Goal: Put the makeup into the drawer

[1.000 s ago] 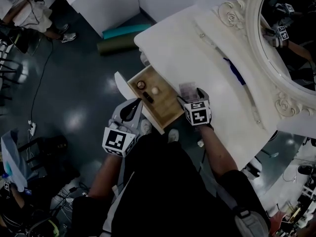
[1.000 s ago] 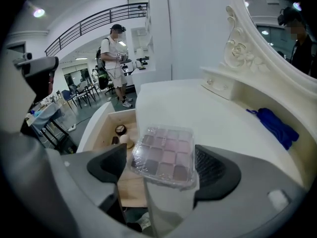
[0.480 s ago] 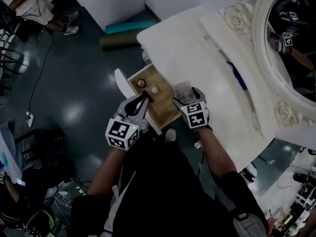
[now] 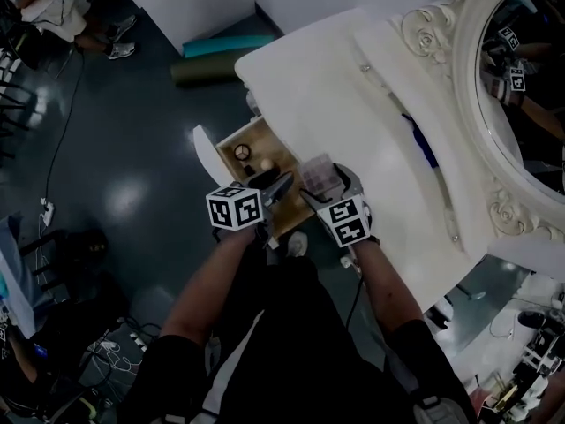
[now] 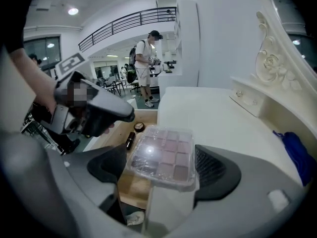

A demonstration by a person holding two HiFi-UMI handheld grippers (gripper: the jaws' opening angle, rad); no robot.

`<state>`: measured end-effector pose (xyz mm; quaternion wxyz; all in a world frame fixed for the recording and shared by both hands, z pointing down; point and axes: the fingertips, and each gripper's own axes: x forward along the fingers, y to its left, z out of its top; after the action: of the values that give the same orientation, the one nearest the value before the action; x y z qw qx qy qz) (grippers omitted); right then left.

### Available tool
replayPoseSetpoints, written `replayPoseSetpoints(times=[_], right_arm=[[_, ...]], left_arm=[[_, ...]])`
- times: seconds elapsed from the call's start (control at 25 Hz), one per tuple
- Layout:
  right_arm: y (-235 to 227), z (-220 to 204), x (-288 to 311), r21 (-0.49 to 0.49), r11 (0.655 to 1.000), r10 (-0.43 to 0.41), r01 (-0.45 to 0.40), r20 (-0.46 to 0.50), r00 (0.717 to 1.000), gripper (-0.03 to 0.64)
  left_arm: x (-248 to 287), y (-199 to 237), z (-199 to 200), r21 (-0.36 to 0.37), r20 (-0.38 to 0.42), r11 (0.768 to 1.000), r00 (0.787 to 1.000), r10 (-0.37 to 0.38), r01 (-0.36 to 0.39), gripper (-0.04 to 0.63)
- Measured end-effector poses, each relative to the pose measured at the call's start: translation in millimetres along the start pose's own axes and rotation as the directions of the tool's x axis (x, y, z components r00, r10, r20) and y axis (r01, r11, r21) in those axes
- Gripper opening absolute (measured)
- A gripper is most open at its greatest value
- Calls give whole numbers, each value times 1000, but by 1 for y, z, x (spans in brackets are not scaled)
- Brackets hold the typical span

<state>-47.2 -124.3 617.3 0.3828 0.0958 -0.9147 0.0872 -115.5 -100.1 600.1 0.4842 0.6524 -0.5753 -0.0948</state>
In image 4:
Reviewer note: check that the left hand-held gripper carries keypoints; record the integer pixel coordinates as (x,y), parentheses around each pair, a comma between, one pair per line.
(234,208)

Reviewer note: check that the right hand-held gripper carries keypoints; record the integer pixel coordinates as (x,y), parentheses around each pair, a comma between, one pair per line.
(346,221)

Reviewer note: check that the clear makeup palette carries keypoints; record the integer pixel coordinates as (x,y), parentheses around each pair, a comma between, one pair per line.
(320,172)

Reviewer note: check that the black oval makeup case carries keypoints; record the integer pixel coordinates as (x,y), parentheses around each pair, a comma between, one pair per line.
(262,178)

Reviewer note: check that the beige makeup sponge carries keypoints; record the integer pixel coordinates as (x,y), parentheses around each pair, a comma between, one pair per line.
(266,164)

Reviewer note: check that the small black makeup bottle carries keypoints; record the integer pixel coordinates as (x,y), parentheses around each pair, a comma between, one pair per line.
(249,170)

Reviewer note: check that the wooden drawer with white front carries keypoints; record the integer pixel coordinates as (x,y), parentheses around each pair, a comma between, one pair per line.
(265,148)

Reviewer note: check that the round black makeup compact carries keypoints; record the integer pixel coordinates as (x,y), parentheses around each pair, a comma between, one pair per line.
(242,153)

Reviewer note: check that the person's right forearm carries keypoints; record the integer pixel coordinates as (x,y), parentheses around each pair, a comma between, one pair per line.
(388,285)

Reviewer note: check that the person's left forearm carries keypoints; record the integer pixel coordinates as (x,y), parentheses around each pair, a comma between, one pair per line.
(212,285)

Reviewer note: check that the person's white shoe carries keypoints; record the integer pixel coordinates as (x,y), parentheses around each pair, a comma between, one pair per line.
(346,262)
(298,243)

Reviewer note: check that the white dressing table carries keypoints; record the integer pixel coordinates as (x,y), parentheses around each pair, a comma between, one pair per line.
(326,104)

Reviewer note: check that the dark green rolled mat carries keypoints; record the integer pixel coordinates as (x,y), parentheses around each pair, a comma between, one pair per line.
(203,72)

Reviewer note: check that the teal rolled mat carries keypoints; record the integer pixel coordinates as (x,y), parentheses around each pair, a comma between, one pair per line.
(229,46)

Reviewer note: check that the person's black clothing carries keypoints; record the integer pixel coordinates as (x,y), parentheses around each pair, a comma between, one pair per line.
(300,351)

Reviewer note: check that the ornate white framed mirror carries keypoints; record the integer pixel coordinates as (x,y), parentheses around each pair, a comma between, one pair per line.
(468,60)

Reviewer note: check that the white cabinet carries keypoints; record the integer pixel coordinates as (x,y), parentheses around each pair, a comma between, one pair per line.
(190,2)

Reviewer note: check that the white multi-socket power strip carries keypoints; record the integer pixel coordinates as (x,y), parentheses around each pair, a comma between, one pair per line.
(139,342)

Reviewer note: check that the black stool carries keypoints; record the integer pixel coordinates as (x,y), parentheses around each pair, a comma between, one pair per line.
(66,254)

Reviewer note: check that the black chair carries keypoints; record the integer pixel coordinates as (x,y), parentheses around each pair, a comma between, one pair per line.
(11,104)

